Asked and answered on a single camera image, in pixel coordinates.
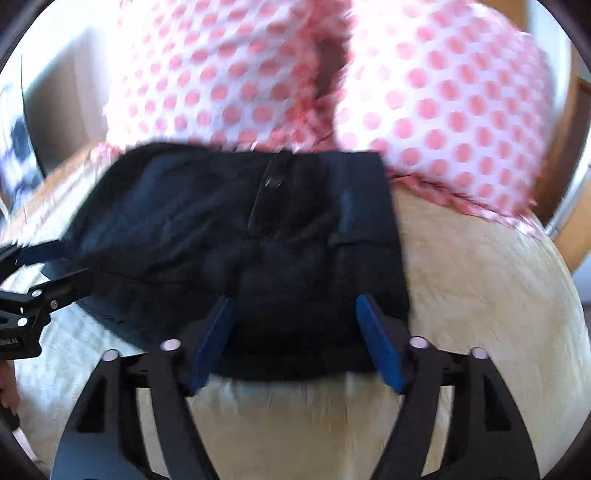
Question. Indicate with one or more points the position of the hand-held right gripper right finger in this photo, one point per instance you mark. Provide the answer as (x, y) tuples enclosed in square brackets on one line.
[(379, 342)]

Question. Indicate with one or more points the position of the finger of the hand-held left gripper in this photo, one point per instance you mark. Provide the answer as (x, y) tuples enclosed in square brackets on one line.
[(60, 288), (41, 251)]

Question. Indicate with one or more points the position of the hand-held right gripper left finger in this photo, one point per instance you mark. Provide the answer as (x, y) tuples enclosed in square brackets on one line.
[(212, 342)]

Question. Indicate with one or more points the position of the black pants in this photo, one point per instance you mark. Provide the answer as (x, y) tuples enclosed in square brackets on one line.
[(184, 230)]

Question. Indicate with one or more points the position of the person's left hand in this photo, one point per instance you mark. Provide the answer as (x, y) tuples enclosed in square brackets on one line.
[(7, 383)]

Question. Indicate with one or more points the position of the cream floral bedspread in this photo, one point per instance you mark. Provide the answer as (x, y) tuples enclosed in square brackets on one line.
[(485, 304)]

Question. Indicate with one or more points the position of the pink polka dot pillow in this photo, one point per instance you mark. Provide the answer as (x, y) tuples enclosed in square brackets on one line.
[(452, 106), (221, 69)]

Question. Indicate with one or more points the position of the wooden headboard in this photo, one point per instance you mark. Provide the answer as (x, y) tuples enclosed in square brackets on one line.
[(517, 14)]

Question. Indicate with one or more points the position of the wooden door frame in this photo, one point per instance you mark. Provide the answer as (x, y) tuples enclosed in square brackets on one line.
[(575, 161)]

